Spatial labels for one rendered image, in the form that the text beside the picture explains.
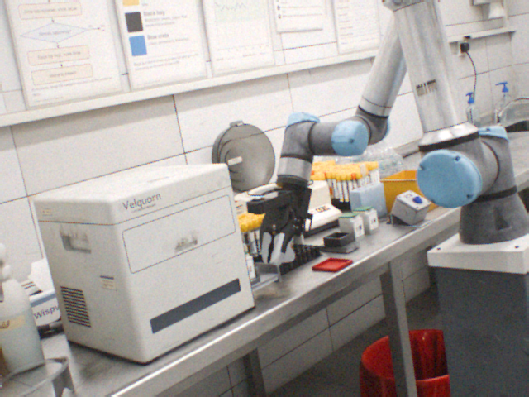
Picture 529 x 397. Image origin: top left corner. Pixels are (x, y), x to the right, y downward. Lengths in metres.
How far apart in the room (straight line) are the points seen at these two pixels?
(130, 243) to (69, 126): 0.73
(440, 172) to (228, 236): 0.42
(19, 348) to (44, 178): 0.60
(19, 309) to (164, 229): 0.31
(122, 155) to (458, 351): 1.03
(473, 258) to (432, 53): 0.41
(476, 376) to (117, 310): 0.78
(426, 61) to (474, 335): 0.58
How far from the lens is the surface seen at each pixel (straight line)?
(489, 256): 1.38
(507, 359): 1.48
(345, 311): 2.65
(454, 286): 1.47
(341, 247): 1.62
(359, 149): 1.42
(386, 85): 1.49
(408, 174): 2.03
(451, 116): 1.29
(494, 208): 1.43
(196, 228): 1.23
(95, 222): 1.17
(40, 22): 1.82
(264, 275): 1.42
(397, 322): 1.75
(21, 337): 1.31
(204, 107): 2.10
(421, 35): 1.29
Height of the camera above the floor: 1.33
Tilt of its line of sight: 11 degrees down
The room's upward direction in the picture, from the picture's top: 10 degrees counter-clockwise
